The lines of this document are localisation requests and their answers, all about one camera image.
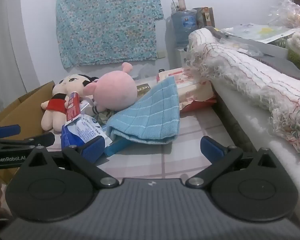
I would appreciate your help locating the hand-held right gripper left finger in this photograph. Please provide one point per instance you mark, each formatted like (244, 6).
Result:
(93, 148)

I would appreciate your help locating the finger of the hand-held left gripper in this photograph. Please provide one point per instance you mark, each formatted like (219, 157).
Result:
(37, 140)
(6, 131)

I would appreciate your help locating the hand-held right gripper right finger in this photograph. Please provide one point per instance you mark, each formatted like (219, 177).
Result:
(212, 150)

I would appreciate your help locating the blue white mask packet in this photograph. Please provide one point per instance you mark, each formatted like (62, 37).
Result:
(90, 130)

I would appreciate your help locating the blue bandage box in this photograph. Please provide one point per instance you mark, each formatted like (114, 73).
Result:
(117, 147)

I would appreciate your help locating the cardboard box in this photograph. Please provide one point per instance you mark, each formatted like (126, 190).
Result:
(22, 110)

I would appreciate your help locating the white cylindrical container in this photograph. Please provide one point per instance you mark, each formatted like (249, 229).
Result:
(86, 106)

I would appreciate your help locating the red toothpaste tube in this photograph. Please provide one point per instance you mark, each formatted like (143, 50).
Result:
(72, 107)

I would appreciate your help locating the light blue towel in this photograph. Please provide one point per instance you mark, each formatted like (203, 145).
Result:
(145, 115)

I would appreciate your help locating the plush doll red dress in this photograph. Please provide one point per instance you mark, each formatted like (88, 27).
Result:
(65, 85)

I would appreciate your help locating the pink plush toy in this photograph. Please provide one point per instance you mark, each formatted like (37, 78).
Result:
(115, 90)

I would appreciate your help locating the grey white curtain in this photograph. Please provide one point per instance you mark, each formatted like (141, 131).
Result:
(7, 75)

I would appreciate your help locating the red white tissue pack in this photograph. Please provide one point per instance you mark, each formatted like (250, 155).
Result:
(195, 90)

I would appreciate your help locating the gold foil packet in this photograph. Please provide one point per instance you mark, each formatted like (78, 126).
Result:
(143, 88)

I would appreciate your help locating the white water dispenser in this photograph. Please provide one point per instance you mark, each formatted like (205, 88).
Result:
(180, 57)

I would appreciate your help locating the blue water bottle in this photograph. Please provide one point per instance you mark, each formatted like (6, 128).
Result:
(183, 27)

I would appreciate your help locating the white yellow plastic packet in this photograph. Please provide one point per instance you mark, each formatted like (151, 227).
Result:
(260, 32)

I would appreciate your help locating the patterned framed board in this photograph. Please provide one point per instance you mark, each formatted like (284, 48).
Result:
(206, 16)

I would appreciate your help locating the clear plastic bags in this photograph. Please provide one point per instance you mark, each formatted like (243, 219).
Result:
(287, 12)

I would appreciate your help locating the white wall socket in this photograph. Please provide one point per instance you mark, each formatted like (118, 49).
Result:
(161, 54)

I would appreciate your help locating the floral blue wall cloth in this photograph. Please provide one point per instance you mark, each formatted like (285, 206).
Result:
(105, 22)

